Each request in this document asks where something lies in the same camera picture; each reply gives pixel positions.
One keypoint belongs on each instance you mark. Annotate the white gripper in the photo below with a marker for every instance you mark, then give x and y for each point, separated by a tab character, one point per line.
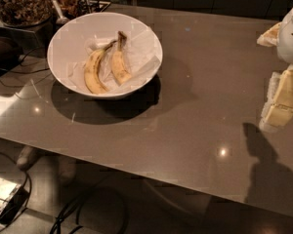
292	38

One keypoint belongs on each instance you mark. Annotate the yellow banana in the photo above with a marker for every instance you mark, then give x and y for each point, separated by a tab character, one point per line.
92	69
118	66

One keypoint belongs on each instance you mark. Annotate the white ceramic bowl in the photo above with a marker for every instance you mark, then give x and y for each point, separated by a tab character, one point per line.
68	44

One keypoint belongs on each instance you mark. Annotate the dark tray with snacks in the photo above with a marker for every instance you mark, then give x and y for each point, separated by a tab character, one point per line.
76	8

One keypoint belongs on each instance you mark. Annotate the glass jar of nuts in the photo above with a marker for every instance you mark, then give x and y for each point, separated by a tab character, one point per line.
24	13

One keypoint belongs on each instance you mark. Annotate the white handled scoop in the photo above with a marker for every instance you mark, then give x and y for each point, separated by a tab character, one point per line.
61	18

